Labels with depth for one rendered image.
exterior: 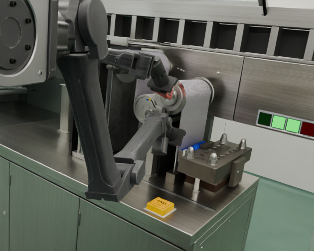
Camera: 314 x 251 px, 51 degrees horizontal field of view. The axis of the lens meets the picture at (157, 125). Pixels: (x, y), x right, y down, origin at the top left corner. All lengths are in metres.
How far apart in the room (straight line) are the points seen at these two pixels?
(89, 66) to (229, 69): 1.05
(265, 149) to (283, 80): 2.59
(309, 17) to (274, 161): 2.73
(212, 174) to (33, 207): 0.86
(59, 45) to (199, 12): 1.23
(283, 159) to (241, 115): 2.49
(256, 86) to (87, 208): 0.88
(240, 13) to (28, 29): 1.24
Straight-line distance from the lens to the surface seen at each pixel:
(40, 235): 1.69
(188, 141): 1.42
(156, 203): 1.15
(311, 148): 3.91
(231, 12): 1.58
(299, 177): 4.01
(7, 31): 0.40
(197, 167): 1.27
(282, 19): 1.51
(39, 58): 0.44
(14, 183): 1.75
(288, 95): 1.48
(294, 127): 1.48
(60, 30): 0.48
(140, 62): 1.07
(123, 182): 0.74
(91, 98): 0.60
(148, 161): 1.38
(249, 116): 1.54
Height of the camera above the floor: 1.46
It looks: 14 degrees down
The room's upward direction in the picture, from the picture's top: 7 degrees clockwise
